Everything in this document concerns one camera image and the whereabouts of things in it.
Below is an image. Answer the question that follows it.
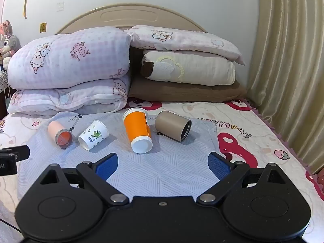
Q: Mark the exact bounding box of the pink printed pillow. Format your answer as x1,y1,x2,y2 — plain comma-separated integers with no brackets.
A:
124,25,246,66

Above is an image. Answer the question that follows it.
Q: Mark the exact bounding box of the tan cup with dark rim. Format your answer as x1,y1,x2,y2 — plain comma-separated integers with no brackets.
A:
155,111,192,142

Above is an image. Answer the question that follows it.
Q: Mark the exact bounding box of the folded pink checked quilt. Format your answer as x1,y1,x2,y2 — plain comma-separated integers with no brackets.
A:
7,27,132,114

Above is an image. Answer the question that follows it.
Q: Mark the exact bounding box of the beige bed headboard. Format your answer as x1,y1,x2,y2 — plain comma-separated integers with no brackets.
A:
54,4,208,35

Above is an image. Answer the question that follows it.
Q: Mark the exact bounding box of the grey rabbit plush toy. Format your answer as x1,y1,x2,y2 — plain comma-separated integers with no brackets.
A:
0,20,22,69

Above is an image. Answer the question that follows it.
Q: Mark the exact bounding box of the orange and white cup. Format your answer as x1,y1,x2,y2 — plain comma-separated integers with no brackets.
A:
123,108,153,154

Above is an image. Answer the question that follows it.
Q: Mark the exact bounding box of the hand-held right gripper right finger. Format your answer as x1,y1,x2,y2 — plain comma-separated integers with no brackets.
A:
196,152,296,207

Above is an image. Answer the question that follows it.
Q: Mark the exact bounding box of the light blue textured mat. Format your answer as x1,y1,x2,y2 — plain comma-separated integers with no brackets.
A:
18,111,220,201

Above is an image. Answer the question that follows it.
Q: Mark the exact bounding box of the brown pillow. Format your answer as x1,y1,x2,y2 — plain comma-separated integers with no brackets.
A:
128,48,247,103

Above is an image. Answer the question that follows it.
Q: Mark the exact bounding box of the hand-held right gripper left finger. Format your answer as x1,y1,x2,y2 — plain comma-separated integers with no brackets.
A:
30,153,129,207

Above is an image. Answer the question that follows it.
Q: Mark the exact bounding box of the cream striped curtain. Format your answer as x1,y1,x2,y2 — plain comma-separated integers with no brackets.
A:
246,0,324,176

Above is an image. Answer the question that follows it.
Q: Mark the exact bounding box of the peach cup with red lid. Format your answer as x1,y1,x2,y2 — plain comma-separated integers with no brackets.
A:
48,120,74,149

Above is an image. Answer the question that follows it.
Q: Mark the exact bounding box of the white wire rack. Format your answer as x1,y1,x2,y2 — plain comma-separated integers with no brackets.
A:
0,69,12,100

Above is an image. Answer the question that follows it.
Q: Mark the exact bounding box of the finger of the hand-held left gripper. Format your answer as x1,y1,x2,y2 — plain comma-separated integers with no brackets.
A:
0,145,30,161

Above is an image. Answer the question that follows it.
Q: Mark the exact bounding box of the cream pillow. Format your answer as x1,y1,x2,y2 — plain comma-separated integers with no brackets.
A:
140,50,236,86

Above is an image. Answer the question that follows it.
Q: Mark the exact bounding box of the white paper cup green print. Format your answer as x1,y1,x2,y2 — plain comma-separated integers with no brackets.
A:
77,120,109,152

